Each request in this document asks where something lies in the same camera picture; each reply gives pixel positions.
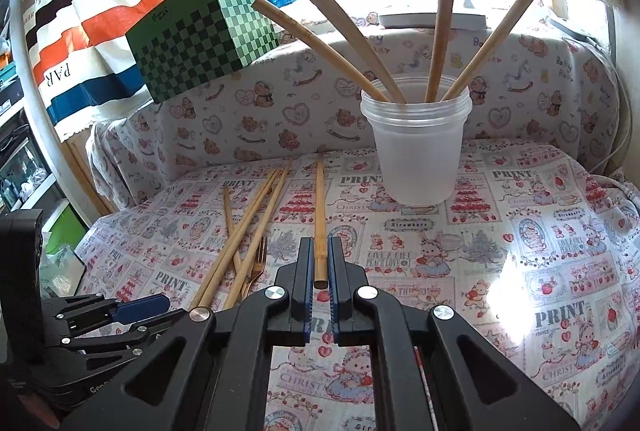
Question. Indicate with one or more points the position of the storage shelf with boxes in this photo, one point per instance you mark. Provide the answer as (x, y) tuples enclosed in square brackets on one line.
[(20, 171)]

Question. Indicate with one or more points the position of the translucent plastic cup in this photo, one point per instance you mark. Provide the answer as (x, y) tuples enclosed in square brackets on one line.
[(415, 161)]

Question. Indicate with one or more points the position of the single wooden chopstick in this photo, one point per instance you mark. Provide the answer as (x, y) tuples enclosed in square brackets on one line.
[(344, 27), (492, 37), (444, 11), (320, 45), (320, 221)]

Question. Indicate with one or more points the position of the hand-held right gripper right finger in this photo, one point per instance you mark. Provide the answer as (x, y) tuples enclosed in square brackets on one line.
[(334, 301)]

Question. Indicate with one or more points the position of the green carton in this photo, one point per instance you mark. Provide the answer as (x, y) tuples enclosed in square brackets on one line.
[(67, 226)]

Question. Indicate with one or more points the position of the strawberry print tablecloth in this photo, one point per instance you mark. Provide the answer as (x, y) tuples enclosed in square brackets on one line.
[(500, 261)]

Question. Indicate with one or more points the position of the green checkered box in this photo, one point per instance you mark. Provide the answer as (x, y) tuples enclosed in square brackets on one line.
[(185, 56)]

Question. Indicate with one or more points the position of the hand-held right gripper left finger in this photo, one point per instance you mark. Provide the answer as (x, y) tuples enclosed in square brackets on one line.
[(310, 306)]

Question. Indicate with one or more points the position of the white frame pole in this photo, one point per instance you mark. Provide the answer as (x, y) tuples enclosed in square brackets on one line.
[(47, 126)]

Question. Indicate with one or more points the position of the copper metal fork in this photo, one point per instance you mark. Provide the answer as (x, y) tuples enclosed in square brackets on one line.
[(257, 268)]

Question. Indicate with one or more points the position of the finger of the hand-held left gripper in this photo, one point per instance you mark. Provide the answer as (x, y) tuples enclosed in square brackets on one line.
[(142, 306), (135, 333)]

